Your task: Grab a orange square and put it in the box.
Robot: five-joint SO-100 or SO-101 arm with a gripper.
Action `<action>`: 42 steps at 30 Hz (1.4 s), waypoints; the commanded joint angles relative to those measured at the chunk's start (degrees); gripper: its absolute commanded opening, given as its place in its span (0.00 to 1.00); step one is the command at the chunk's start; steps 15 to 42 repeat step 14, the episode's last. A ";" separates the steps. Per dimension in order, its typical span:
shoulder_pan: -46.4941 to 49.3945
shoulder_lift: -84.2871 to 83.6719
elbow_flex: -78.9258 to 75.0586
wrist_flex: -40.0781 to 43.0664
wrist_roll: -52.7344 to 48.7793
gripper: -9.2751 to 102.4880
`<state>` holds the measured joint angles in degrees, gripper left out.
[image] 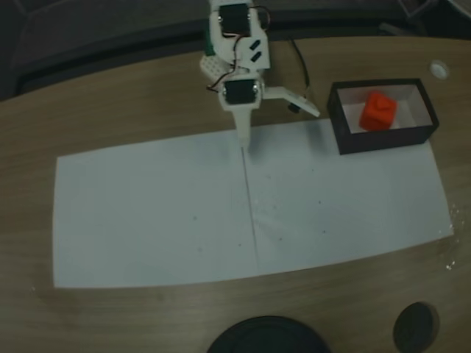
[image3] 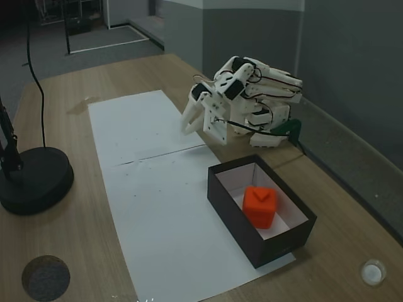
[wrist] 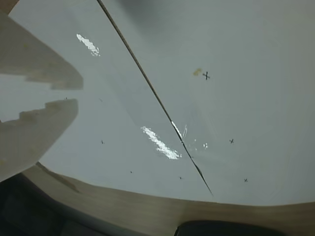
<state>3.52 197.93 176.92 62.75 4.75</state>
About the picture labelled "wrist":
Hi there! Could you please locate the clear tape piece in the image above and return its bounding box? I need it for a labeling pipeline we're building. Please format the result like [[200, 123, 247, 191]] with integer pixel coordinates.
[[140, 119, 211, 162]]

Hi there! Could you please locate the white paper sheet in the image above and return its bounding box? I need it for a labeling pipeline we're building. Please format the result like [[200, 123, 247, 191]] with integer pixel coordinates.
[[0, 0, 214, 205]]

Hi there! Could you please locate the large black round object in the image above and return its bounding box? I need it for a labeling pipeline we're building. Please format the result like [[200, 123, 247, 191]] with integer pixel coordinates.
[[175, 219, 300, 236]]

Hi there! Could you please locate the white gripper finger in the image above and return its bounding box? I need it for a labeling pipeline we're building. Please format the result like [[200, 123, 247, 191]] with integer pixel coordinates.
[[0, 12, 84, 90], [0, 98, 79, 183]]

